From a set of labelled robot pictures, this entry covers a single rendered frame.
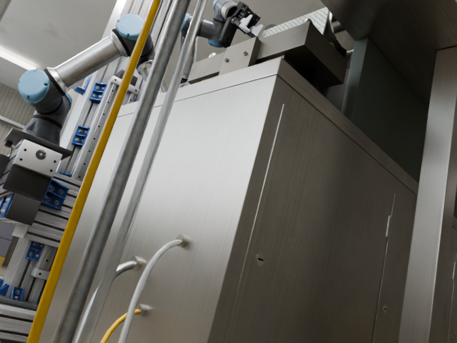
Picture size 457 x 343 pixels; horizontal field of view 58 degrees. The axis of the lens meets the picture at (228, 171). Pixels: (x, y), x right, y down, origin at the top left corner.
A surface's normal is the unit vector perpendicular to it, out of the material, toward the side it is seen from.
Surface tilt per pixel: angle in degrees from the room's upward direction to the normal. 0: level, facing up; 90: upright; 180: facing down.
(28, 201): 90
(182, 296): 90
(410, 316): 90
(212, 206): 90
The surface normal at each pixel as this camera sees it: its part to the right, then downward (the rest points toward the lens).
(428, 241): -0.68, -0.38
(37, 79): -0.10, -0.22
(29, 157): 0.57, -0.10
